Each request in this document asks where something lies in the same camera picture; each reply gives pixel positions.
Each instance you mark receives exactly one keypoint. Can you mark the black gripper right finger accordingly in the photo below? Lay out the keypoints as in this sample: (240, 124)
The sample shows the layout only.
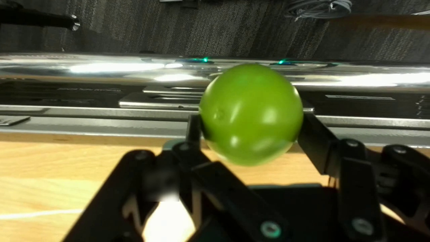
(357, 188)

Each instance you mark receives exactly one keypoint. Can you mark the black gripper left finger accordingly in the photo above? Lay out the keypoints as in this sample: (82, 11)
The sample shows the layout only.
(209, 192)

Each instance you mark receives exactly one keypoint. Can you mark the green apple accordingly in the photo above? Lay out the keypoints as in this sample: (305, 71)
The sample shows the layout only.
(250, 114)

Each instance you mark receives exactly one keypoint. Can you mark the metal tool cart wooden top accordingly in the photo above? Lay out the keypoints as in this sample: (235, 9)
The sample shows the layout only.
(44, 179)

